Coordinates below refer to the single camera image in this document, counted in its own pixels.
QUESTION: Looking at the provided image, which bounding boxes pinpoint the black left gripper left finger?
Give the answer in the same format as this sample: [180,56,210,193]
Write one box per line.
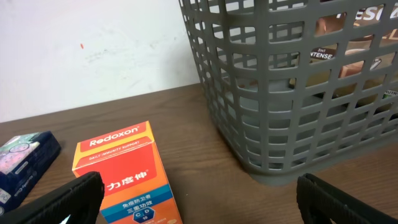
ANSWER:
[1,171,104,224]

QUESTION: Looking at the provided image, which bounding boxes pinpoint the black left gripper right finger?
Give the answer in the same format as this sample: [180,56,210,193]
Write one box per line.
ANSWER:
[296,173,397,224]

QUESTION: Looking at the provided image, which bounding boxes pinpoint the brown Nescafe Gold coffee bag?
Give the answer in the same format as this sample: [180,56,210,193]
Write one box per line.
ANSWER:
[289,4,398,122]

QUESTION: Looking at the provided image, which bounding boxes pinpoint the orange Redoxon box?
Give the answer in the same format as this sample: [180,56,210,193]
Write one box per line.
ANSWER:
[72,121,182,224]

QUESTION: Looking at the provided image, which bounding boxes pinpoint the Kleenex tissue multipack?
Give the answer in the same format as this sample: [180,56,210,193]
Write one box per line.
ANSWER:
[1,131,61,215]

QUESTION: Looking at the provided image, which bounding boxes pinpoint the grey plastic basket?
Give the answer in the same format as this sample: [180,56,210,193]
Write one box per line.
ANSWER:
[178,0,397,185]

